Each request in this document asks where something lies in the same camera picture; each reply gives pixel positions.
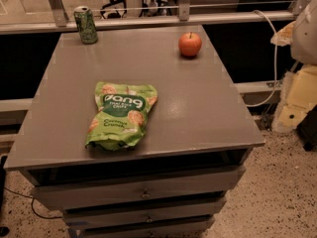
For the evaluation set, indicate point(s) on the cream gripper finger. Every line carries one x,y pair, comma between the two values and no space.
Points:
284,36
297,97

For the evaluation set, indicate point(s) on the green rice chip bag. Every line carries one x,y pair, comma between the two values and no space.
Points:
122,116

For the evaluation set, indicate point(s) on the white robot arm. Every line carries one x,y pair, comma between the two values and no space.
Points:
303,47

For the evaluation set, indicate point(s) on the red apple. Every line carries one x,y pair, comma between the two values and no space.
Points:
189,44

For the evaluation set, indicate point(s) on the grey drawer cabinet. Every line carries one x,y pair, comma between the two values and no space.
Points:
199,121

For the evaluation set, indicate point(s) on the middle grey drawer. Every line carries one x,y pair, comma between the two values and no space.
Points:
149,212

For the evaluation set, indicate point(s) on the grey drawer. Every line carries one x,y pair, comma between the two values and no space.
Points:
155,229
149,212
104,192

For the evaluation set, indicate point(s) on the bottom grey drawer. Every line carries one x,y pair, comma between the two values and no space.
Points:
155,229

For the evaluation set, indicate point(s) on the green soda can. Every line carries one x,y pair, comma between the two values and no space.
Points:
85,25

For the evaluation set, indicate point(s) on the top grey drawer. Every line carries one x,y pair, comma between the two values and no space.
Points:
104,192

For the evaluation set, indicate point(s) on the metal railing frame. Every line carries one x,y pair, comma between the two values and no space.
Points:
44,16

